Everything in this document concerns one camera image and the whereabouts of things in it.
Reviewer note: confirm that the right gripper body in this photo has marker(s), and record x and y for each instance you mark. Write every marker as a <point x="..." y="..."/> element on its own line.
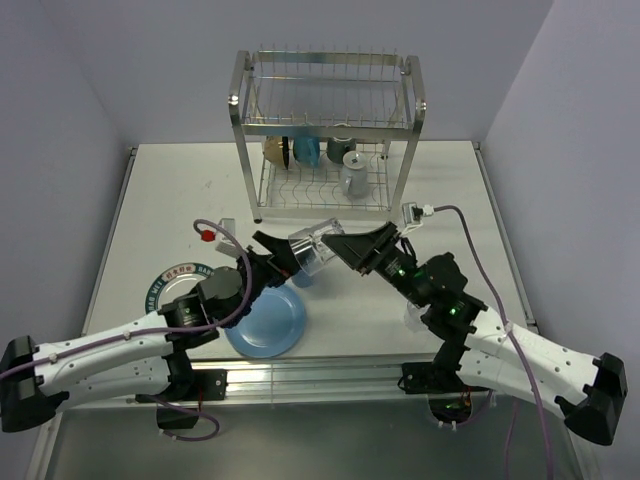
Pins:
<point x="396" y="267"/>

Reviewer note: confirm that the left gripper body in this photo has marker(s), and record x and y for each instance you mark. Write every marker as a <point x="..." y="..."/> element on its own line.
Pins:
<point x="261" y="273"/>

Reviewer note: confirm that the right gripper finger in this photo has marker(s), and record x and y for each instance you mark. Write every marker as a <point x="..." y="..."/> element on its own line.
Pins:
<point x="383" y="235"/>
<point x="357" y="251"/>

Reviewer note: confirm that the blue plastic tumbler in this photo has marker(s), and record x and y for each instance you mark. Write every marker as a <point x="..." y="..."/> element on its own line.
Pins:
<point x="302" y="280"/>

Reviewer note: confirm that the clear glass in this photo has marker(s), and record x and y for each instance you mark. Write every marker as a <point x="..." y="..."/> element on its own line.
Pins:
<point x="412" y="317"/>
<point x="308" y="248"/>

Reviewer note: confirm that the blue round plate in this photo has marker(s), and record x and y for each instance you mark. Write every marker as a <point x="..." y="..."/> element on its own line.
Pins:
<point x="275" y="324"/>

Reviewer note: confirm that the light grey mug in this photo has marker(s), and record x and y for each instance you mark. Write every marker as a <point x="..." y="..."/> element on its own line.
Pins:
<point x="354" y="175"/>

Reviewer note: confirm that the white plate teal rim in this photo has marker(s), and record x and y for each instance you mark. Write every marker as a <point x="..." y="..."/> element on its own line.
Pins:
<point x="174" y="282"/>

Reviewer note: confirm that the dark green mug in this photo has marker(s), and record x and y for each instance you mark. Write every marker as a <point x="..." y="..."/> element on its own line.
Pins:
<point x="337" y="147"/>

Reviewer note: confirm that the black bowl tan outside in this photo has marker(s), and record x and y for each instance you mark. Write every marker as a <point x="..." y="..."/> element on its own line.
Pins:
<point x="276" y="151"/>

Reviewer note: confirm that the blue flower mug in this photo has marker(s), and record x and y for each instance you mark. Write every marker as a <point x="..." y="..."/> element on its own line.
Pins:
<point x="306" y="150"/>

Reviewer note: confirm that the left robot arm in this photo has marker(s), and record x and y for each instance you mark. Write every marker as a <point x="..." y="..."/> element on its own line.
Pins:
<point x="147" y="357"/>

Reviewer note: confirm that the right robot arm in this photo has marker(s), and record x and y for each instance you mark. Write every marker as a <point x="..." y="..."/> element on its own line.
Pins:
<point x="481" y="350"/>

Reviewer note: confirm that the steel two-tier dish rack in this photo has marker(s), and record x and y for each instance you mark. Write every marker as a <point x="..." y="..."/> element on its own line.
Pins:
<point x="378" y="98"/>

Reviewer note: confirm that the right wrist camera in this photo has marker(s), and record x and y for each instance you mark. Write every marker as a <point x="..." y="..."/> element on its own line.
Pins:
<point x="413" y="215"/>

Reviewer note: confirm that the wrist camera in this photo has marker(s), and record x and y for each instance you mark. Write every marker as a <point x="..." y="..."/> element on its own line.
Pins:
<point x="413" y="215"/>
<point x="220" y="242"/>

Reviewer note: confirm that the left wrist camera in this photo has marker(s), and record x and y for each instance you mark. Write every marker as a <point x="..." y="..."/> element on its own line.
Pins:
<point x="220" y="242"/>

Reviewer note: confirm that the aluminium frame rail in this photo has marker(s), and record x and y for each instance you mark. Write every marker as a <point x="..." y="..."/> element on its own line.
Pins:
<point x="272" y="381"/>

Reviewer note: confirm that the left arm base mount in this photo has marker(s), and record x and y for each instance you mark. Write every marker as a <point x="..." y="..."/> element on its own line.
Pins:
<point x="181" y="410"/>

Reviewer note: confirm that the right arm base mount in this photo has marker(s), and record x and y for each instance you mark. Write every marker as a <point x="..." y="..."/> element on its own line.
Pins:
<point x="423" y="378"/>

